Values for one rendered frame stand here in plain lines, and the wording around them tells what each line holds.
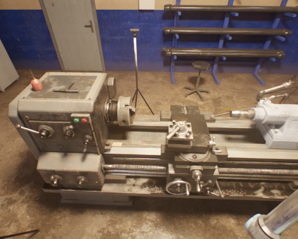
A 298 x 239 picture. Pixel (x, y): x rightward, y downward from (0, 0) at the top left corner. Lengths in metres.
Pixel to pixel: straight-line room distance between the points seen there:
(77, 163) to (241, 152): 1.36
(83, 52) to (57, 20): 0.79
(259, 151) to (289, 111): 0.39
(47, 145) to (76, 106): 0.51
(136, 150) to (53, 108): 0.71
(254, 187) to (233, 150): 0.53
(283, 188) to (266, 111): 0.87
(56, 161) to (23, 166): 1.32
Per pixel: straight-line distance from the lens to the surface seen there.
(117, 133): 1.91
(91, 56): 4.74
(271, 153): 1.85
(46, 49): 5.18
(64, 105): 1.37
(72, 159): 1.65
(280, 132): 1.86
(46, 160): 1.75
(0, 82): 4.85
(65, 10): 4.62
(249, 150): 1.80
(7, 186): 2.91
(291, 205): 1.37
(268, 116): 1.71
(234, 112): 1.64
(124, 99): 1.49
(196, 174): 1.36
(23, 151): 3.20
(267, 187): 2.20
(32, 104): 1.48
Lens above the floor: 2.05
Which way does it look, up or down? 41 degrees down
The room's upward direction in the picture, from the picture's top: straight up
